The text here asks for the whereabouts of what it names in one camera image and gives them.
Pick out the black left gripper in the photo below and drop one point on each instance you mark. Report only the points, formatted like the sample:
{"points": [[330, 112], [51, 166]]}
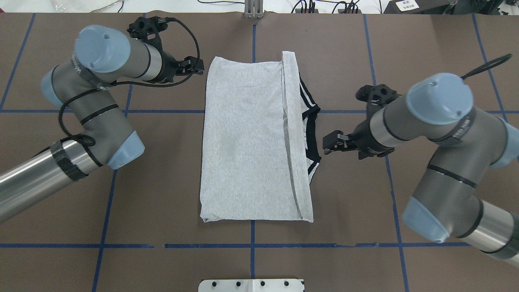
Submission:
{"points": [[166, 68]]}

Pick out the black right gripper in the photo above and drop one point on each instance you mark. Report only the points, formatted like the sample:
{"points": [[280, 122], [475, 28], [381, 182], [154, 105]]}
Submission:
{"points": [[364, 138]]}

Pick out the grey cartoon print t-shirt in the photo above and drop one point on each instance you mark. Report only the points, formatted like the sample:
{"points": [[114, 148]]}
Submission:
{"points": [[259, 152]]}

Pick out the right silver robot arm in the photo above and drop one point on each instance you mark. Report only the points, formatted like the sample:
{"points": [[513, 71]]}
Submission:
{"points": [[470, 140]]}

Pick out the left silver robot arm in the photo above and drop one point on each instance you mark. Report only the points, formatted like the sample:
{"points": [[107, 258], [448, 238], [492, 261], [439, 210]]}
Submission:
{"points": [[97, 132]]}

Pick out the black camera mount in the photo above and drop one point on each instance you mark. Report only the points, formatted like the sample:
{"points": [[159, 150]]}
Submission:
{"points": [[147, 30], [376, 97]]}

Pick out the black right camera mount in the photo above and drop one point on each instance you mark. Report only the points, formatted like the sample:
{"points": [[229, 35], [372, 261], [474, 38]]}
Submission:
{"points": [[376, 97]]}

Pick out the aluminium frame post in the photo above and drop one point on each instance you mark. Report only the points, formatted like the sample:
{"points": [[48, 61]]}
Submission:
{"points": [[253, 9]]}

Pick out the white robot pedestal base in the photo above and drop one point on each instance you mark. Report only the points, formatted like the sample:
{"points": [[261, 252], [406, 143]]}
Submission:
{"points": [[252, 285]]}

